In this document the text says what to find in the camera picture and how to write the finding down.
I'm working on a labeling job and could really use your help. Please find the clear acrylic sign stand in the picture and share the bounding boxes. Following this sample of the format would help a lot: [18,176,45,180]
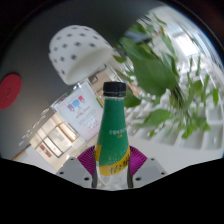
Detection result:
[50,81,105,143]

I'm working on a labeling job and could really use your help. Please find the flat round red coaster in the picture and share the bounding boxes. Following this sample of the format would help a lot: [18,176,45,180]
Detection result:
[0,73,23,110]

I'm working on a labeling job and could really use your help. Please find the green-labelled clear drink bottle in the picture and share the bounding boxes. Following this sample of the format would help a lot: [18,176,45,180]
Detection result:
[94,81,132,190]

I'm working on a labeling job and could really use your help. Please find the white black-dotted mug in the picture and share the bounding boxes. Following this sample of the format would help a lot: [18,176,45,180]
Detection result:
[48,24,116,86]

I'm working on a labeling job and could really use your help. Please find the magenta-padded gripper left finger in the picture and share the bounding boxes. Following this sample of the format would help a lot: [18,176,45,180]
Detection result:
[55,145,98,189]

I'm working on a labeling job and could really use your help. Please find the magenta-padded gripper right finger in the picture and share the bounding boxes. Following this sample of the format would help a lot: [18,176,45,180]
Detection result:
[126,145,168,189]

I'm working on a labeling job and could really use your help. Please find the green leafy potted plant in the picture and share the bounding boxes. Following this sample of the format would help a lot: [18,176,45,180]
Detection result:
[113,13,221,141]

